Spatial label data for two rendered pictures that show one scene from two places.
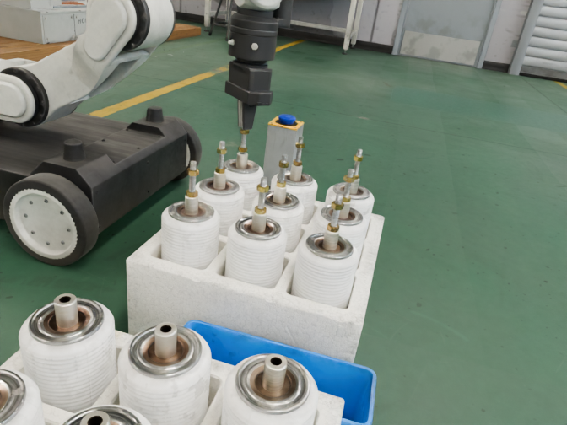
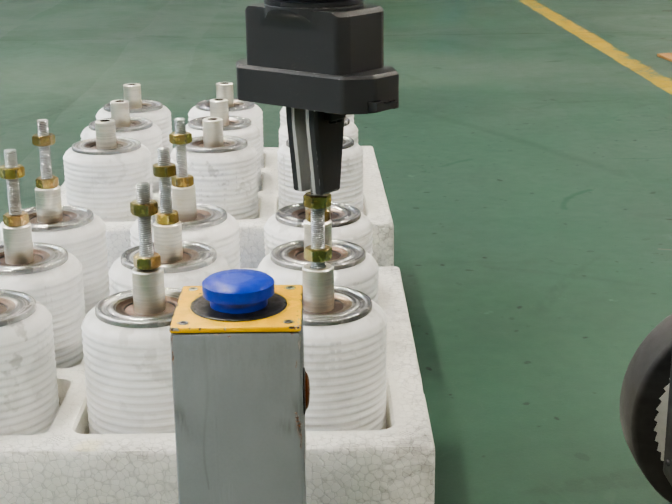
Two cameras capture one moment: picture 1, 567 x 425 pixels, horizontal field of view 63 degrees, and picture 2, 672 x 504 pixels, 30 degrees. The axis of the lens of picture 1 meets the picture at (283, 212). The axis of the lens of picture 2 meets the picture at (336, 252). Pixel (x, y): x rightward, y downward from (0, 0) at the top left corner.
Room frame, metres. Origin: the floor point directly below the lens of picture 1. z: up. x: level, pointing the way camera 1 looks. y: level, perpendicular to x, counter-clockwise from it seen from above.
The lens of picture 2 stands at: (1.72, -0.07, 0.55)
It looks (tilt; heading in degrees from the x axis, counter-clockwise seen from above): 17 degrees down; 167
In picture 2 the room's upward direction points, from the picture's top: 1 degrees counter-clockwise
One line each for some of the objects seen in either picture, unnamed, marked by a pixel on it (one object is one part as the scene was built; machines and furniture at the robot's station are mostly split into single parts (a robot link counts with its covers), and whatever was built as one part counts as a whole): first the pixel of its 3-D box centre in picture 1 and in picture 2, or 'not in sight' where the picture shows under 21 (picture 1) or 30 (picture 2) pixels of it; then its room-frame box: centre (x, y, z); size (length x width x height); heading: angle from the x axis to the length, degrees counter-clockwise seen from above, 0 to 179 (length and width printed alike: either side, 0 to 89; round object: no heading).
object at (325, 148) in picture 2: (243, 110); (330, 148); (0.92, 0.11, 0.37); 0.03 x 0.02 x 0.06; 128
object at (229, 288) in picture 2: (287, 120); (238, 295); (1.07, 0.02, 0.32); 0.04 x 0.04 x 0.02
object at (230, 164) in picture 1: (241, 166); (318, 306); (0.91, 0.10, 0.25); 0.08 x 0.08 x 0.01
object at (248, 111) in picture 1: (249, 115); (301, 143); (0.90, 0.09, 0.37); 0.03 x 0.02 x 0.06; 128
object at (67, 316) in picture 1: (66, 311); not in sight; (0.39, 0.22, 0.26); 0.02 x 0.02 x 0.03
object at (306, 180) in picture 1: (294, 179); (149, 308); (0.88, -0.01, 0.25); 0.08 x 0.08 x 0.01
